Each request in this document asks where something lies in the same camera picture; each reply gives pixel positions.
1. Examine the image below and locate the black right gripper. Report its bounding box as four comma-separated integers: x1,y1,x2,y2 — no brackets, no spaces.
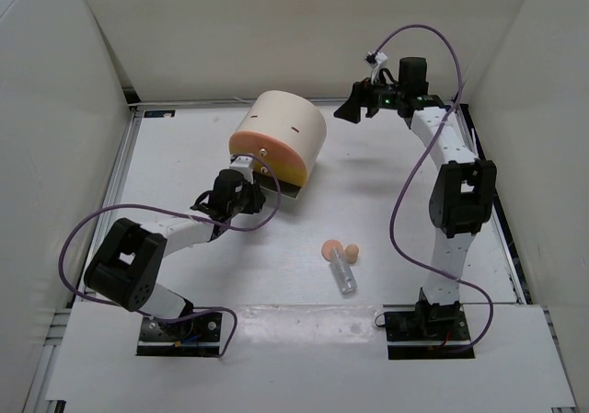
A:
333,70,405,125

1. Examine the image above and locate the grey bottom drawer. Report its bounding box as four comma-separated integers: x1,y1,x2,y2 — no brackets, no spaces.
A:
258,178,302,200

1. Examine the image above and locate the yellow drawer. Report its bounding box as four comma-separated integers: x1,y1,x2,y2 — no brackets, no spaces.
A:
256,157,308,188

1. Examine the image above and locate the cream round drawer organizer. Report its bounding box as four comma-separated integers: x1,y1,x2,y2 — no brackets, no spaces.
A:
231,90,327,181

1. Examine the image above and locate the pink makeup sponge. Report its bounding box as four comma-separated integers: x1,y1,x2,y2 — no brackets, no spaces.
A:
321,239,344,261

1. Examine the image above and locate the tan makeup sponge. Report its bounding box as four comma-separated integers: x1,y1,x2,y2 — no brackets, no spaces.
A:
344,244,360,264

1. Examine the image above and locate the clear plastic bottle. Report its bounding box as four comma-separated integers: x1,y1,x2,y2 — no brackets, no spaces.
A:
329,248,357,295

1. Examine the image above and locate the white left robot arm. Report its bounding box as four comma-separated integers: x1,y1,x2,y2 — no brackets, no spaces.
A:
84,166,265,340

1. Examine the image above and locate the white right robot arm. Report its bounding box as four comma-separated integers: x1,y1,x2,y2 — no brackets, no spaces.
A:
334,52,497,339

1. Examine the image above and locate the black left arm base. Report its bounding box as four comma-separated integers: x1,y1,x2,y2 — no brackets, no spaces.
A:
135,308,237,358

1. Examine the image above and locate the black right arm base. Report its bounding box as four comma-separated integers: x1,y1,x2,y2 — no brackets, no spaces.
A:
375,300,475,361

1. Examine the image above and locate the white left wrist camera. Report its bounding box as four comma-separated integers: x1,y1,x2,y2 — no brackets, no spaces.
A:
229,155,256,182

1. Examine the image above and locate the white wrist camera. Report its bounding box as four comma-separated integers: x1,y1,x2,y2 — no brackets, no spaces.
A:
364,52,388,85
229,155,256,182

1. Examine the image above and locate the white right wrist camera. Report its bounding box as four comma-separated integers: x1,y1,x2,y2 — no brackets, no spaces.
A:
364,52,388,85

